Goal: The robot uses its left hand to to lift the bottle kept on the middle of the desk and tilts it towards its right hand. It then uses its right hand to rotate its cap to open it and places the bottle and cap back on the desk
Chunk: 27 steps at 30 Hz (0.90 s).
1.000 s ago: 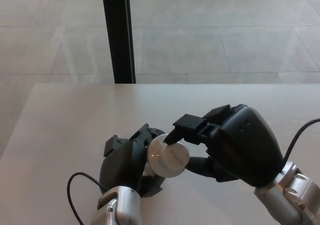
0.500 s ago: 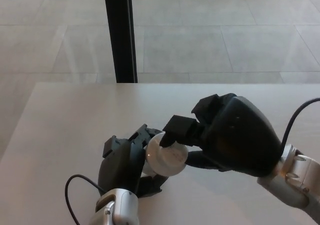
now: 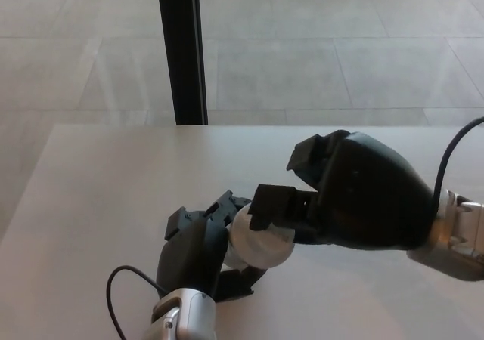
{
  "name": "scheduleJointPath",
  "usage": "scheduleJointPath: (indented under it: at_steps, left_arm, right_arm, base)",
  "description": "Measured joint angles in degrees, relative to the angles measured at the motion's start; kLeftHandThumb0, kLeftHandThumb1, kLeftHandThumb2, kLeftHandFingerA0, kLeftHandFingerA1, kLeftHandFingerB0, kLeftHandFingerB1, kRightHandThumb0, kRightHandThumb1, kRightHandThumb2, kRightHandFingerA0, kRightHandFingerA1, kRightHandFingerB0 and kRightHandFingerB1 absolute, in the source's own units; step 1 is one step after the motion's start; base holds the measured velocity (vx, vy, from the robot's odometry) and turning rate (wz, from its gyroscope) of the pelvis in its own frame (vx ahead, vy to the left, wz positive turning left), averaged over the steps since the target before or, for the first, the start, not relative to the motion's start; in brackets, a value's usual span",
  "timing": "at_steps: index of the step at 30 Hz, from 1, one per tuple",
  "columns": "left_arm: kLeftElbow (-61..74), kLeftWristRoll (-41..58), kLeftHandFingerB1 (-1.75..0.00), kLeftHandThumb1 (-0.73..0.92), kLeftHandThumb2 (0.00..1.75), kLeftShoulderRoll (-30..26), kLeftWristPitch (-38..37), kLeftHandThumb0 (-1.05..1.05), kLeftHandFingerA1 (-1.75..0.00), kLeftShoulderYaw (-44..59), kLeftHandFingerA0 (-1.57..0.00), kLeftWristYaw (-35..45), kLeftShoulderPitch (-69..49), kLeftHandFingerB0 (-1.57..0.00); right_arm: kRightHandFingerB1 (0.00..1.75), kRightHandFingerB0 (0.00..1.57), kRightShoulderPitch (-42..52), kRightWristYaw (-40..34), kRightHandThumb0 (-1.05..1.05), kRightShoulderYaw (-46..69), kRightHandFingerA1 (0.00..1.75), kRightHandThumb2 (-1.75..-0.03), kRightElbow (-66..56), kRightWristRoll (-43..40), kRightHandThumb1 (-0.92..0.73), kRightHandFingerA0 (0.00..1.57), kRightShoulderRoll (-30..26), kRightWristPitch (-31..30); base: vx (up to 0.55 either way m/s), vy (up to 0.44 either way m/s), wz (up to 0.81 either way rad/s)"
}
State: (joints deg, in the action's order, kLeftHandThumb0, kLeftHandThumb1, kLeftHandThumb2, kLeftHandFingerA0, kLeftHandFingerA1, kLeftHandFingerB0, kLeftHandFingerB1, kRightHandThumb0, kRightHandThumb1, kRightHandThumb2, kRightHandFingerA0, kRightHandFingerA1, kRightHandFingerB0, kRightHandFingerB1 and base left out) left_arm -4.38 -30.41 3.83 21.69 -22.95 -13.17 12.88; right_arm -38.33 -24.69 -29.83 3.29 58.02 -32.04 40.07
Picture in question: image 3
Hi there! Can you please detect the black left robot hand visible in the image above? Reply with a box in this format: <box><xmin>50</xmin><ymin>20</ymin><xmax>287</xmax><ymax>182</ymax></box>
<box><xmin>154</xmin><ymin>190</ymin><xmax>269</xmax><ymax>303</ymax></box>

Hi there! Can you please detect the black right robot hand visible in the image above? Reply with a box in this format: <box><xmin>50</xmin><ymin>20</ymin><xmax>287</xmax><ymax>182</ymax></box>
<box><xmin>248</xmin><ymin>129</ymin><xmax>439</xmax><ymax>251</ymax></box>

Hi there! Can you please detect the clear plastic bottle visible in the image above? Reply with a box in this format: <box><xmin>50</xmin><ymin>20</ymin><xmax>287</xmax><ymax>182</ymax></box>
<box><xmin>222</xmin><ymin>203</ymin><xmax>296</xmax><ymax>271</ymax></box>

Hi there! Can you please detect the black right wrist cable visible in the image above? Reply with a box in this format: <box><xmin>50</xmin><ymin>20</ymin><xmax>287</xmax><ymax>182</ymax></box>
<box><xmin>433</xmin><ymin>116</ymin><xmax>484</xmax><ymax>209</ymax></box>

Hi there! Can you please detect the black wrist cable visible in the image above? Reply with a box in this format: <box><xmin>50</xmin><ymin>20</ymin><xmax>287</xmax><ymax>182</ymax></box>
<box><xmin>433</xmin><ymin>116</ymin><xmax>484</xmax><ymax>209</ymax></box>
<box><xmin>106</xmin><ymin>265</ymin><xmax>167</xmax><ymax>340</ymax></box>

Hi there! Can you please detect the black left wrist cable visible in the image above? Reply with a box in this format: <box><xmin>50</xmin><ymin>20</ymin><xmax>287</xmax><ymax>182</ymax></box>
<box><xmin>106</xmin><ymin>265</ymin><xmax>167</xmax><ymax>340</ymax></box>

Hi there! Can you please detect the black vertical post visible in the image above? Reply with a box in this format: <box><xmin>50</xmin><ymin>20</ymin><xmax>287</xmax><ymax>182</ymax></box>
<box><xmin>156</xmin><ymin>0</ymin><xmax>209</xmax><ymax>126</ymax></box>

